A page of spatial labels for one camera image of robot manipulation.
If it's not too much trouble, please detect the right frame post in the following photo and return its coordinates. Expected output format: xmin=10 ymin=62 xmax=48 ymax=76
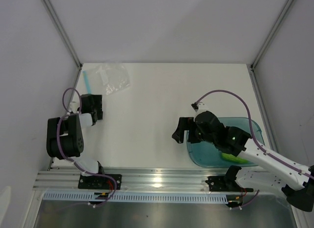
xmin=250 ymin=0 xmax=301 ymax=69

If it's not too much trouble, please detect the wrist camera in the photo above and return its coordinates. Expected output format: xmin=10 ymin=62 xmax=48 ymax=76
xmin=69 ymin=101 xmax=80 ymax=113
xmin=191 ymin=102 xmax=209 ymax=114

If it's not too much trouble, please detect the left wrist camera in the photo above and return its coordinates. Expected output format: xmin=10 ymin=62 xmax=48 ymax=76
xmin=69 ymin=101 xmax=80 ymax=113

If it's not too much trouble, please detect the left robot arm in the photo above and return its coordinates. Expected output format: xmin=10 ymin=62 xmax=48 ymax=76
xmin=46 ymin=94 xmax=106 ymax=189

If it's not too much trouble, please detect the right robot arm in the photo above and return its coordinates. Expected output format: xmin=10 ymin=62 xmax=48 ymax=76
xmin=172 ymin=110 xmax=314 ymax=212

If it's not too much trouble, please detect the left frame post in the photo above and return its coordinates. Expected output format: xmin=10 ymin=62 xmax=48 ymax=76
xmin=36 ymin=0 xmax=83 ymax=69

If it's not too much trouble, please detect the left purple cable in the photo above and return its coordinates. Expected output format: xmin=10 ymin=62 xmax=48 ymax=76
xmin=61 ymin=87 xmax=117 ymax=209

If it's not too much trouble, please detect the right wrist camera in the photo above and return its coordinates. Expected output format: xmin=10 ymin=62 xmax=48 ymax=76
xmin=191 ymin=102 xmax=209 ymax=114

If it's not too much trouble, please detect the green cucumber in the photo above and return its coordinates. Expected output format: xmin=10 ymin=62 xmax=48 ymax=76
xmin=221 ymin=153 xmax=249 ymax=164

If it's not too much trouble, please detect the frame post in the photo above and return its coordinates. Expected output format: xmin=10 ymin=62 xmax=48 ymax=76
xmin=250 ymin=0 xmax=301 ymax=69
xmin=36 ymin=0 xmax=83 ymax=69

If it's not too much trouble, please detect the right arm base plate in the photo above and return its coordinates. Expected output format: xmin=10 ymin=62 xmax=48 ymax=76
xmin=205 ymin=176 xmax=254 ymax=192

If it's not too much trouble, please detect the aluminium rail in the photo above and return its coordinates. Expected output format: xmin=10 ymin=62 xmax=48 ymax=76
xmin=32 ymin=167 xmax=227 ymax=193

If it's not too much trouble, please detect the clear zip top bag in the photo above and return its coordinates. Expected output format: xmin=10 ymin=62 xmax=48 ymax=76
xmin=83 ymin=63 xmax=131 ymax=96

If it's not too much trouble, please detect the white slotted cable duct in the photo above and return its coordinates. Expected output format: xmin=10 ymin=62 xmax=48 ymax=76
xmin=43 ymin=191 xmax=228 ymax=204

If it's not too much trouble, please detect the teal plastic tray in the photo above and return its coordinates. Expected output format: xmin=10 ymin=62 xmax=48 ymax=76
xmin=186 ymin=117 xmax=257 ymax=168

